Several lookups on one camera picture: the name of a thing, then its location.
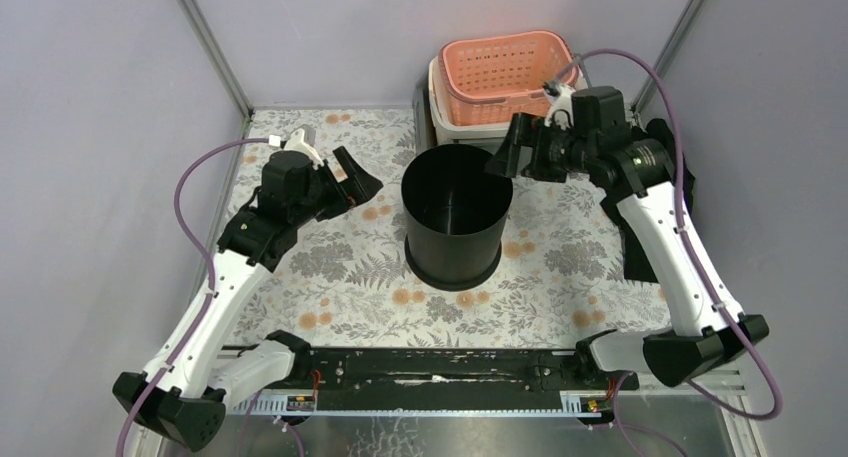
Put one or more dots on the aluminium frame rail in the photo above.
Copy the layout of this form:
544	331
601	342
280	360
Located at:
236	391

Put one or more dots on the floral patterned table mat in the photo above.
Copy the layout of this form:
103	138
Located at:
347	283

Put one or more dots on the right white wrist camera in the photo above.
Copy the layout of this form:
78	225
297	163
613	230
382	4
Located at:
558	99

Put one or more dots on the large black cylindrical container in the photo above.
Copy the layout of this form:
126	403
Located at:
455	214

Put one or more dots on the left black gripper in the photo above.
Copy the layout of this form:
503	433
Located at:
333	185

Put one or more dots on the pink perforated plastic basket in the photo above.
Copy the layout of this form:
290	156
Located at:
516	46

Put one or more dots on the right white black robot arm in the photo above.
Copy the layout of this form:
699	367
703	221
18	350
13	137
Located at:
708	327

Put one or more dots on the black crumpled cloth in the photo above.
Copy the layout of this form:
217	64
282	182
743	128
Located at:
649	199

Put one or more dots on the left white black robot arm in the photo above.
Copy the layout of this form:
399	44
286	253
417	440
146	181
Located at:
178	394

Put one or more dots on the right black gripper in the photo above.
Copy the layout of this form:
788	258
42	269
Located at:
526	130

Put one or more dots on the grey plastic storage bin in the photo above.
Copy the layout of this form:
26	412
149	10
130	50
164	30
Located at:
424	130

